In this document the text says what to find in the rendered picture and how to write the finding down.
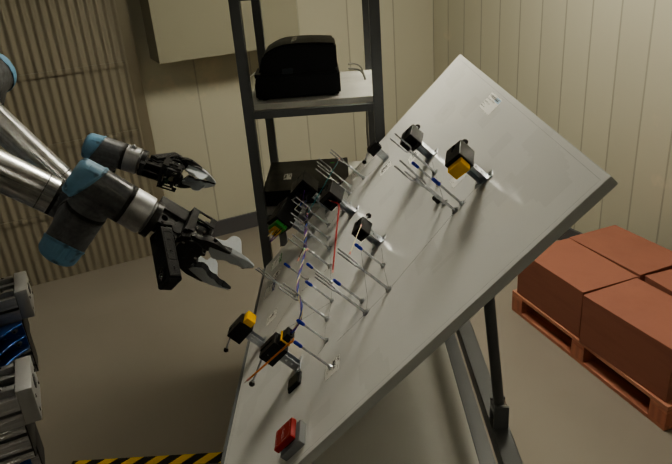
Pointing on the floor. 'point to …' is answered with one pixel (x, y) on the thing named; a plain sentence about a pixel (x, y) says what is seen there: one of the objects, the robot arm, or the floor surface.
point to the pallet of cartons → (608, 312)
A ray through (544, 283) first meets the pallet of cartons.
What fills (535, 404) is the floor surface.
